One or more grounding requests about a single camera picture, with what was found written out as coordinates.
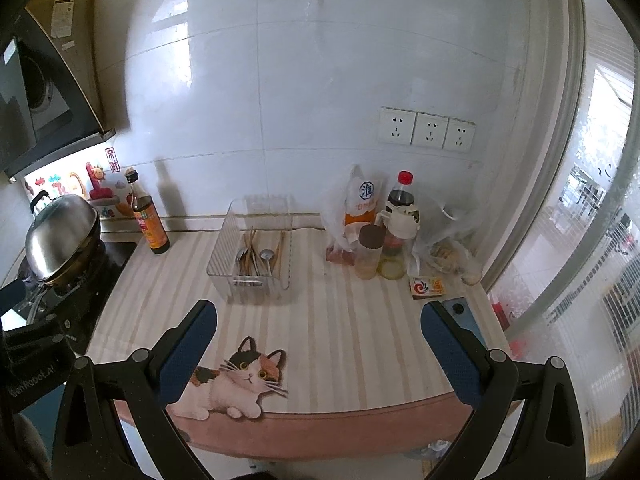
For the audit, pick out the jar with brown lid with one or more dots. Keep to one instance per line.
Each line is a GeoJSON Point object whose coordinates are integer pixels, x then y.
{"type": "Point", "coordinates": [370, 240]}

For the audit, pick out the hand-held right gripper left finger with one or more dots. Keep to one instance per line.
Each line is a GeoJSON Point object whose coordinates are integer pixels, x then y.
{"type": "Point", "coordinates": [192, 350]}

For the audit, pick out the red container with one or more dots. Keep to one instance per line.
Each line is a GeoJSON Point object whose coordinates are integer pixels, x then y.
{"type": "Point", "coordinates": [502, 312]}

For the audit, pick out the metal spoon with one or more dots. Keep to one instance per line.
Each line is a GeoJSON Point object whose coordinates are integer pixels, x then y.
{"type": "Point", "coordinates": [266, 255]}
{"type": "Point", "coordinates": [241, 256]}

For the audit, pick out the black gas stove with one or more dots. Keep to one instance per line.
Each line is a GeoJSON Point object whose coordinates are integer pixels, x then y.
{"type": "Point", "coordinates": [115, 255]}

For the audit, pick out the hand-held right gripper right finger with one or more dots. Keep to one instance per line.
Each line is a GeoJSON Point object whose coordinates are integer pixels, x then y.
{"type": "Point", "coordinates": [447, 355]}

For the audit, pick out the clear plastic utensil tray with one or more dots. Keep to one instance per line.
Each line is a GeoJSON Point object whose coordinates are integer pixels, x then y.
{"type": "Point", "coordinates": [222, 255]}

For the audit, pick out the steel wok lid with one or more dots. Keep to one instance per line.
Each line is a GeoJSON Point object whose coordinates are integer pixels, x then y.
{"type": "Point", "coordinates": [60, 240]}

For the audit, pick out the plastic bag with food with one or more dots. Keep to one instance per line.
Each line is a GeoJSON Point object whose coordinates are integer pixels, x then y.
{"type": "Point", "coordinates": [450, 255]}

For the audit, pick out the white wall socket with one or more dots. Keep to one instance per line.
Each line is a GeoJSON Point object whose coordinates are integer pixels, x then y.
{"type": "Point", "coordinates": [429, 131]}
{"type": "Point", "coordinates": [458, 135]}
{"type": "Point", "coordinates": [396, 126]}

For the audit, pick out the colourful wall stickers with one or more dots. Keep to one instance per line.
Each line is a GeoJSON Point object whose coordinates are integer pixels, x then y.
{"type": "Point", "coordinates": [100, 185]}

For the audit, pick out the steel utensil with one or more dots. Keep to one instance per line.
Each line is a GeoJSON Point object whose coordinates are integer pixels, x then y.
{"type": "Point", "coordinates": [248, 282]}

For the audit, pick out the small colourful card box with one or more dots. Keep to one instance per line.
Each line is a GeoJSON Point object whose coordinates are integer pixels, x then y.
{"type": "Point", "coordinates": [427, 287]}

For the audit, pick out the glass sliding door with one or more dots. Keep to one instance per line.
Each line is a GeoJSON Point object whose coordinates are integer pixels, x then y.
{"type": "Point", "coordinates": [575, 260]}

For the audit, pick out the dark wok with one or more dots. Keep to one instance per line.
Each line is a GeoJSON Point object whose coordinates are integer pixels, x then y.
{"type": "Point", "coordinates": [87, 265]}

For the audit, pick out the black range hood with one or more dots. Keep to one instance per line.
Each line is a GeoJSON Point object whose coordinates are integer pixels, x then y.
{"type": "Point", "coordinates": [20, 110]}

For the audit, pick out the cola bottle red cap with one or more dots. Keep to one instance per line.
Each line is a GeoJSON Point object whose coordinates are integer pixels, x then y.
{"type": "Point", "coordinates": [402, 195]}

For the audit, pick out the clear plastic bag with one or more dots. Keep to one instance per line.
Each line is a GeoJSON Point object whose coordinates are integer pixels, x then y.
{"type": "Point", "coordinates": [330, 220]}

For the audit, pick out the oil dispenser white lid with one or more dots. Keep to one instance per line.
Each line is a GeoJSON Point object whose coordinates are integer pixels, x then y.
{"type": "Point", "coordinates": [397, 222]}

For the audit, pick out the striped cat print table mat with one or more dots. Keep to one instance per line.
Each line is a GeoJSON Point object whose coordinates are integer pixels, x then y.
{"type": "Point", "coordinates": [325, 335]}

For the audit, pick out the soy sauce bottle orange label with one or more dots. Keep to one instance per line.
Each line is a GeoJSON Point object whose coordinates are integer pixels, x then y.
{"type": "Point", "coordinates": [155, 230]}

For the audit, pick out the wooden chopstick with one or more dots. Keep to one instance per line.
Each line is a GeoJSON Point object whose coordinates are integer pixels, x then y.
{"type": "Point", "coordinates": [251, 245]}
{"type": "Point", "coordinates": [278, 255]}
{"type": "Point", "coordinates": [282, 247]}

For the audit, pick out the white orange salt packet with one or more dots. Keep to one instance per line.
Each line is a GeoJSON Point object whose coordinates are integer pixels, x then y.
{"type": "Point", "coordinates": [360, 200]}

